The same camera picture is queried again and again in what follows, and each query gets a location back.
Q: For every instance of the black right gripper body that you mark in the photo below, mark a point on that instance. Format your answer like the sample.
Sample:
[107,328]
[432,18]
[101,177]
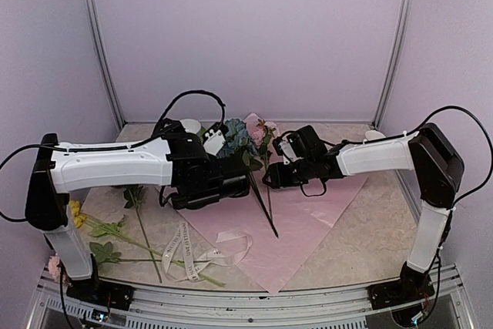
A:
[292,178]

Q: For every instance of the pink wrapping paper sheet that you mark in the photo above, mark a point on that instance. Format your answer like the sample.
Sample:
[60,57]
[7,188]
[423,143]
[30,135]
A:
[274,252]

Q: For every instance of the blue hydrangea fake flower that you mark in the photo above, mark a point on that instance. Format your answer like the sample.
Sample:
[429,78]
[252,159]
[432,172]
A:
[239,143]

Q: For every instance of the cream printed ribbon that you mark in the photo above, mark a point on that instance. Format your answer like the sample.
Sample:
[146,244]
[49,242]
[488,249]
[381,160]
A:
[179,264]

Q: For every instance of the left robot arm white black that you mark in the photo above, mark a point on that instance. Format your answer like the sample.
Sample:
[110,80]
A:
[178,154]

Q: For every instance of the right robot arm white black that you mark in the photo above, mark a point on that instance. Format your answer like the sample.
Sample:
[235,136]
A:
[426,152]

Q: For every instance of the white ceramic bowl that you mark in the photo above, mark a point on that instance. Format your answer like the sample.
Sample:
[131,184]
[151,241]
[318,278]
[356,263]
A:
[191,126]

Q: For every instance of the white blue paper cup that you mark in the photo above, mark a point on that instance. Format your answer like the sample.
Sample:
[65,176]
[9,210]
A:
[374,135]

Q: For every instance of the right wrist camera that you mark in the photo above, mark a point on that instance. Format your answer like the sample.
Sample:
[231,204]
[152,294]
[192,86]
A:
[289,147]

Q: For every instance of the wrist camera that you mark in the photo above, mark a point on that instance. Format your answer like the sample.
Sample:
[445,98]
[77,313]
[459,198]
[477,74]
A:
[289,147]
[214,139]

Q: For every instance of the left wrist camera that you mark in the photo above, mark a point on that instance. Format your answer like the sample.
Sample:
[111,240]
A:
[214,139]

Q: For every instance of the front aluminium rail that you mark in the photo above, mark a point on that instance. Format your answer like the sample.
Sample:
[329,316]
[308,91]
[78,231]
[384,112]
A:
[332,296]

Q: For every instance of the right aluminium frame post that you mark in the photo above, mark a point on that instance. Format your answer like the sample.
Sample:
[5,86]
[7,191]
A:
[390,75]

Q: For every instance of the aluminium frame post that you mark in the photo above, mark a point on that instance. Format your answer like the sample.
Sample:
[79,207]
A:
[390,75]
[107,82]

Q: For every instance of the left aluminium frame post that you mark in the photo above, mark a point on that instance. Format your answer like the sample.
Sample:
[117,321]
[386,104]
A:
[107,82]

